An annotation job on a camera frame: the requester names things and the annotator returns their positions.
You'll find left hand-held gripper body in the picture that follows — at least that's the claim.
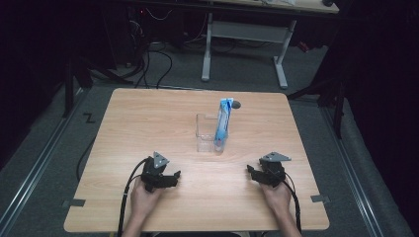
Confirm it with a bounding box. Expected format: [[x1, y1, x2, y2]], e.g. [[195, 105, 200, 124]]
[[140, 150, 171, 194]]

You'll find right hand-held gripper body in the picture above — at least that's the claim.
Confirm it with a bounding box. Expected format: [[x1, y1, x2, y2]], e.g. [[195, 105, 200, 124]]
[[258, 151, 293, 189]]

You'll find clear plastic container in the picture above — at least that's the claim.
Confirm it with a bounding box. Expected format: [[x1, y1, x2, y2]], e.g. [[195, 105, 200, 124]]
[[195, 113, 229, 154]]

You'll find blue white tall packet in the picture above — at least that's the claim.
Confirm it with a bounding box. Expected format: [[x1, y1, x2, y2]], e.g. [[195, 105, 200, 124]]
[[213, 97, 235, 148]]

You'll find person's right hand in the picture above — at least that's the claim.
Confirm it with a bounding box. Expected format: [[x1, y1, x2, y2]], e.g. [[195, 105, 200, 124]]
[[260, 181, 293, 215]]

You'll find person's left hand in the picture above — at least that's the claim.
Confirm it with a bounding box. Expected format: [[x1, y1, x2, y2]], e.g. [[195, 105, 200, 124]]
[[129, 179, 163, 216]]

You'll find black metal stand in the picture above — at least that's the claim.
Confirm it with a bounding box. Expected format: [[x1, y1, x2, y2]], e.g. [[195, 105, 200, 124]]
[[61, 54, 134, 119], [287, 73, 349, 140]]

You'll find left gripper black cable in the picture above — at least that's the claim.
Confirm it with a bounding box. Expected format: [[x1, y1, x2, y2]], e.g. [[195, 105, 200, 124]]
[[117, 157, 150, 237]]

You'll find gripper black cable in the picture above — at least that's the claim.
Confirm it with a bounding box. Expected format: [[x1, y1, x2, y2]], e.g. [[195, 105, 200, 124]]
[[282, 179, 302, 234], [117, 157, 150, 237]]

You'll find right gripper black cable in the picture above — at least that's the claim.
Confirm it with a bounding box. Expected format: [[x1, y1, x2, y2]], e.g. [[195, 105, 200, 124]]
[[282, 179, 302, 234]]

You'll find thin black floor cable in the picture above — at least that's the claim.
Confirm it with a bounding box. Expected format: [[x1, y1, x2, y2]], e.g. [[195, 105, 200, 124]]
[[75, 135, 97, 183]]

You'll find metal floor rail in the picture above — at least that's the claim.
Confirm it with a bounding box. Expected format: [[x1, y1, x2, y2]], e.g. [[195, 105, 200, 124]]
[[319, 105, 385, 237], [0, 88, 87, 233]]

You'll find black floor cable loop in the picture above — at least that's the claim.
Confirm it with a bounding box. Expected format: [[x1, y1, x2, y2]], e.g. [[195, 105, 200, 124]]
[[133, 48, 174, 90]]

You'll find white desk frame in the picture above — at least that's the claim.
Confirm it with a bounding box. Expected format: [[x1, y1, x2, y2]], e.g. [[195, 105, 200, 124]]
[[200, 0, 340, 90]]

